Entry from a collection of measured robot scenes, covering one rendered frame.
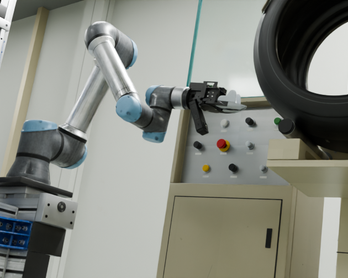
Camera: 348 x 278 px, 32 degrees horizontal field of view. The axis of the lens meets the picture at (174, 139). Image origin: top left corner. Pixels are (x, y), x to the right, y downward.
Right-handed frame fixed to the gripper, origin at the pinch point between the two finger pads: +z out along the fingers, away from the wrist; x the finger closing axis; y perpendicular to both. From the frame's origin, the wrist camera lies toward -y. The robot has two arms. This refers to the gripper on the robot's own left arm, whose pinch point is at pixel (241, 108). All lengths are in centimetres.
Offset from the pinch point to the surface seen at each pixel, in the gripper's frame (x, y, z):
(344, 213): 24.9, -22.8, 29.6
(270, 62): -12.1, 10.6, 12.1
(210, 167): 59, -7, -40
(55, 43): 312, 165, -425
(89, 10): 288, 195, -363
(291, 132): -11.0, -9.2, 22.3
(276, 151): -12.1, -15.3, 19.6
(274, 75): -11.9, 6.5, 13.9
